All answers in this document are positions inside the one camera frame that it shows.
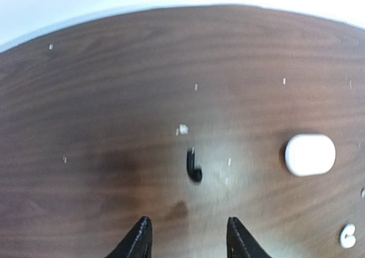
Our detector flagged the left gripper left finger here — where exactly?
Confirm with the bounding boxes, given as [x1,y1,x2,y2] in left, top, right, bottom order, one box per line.
[106,216,152,258]

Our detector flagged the white earbud upper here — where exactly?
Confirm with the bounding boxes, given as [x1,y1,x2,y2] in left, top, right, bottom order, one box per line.
[339,224,356,249]

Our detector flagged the white earbud charging case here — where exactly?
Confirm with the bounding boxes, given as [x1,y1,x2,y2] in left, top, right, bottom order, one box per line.
[285,134,336,177]

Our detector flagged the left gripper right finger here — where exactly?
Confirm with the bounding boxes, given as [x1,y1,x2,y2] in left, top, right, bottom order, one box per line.
[226,217,271,258]

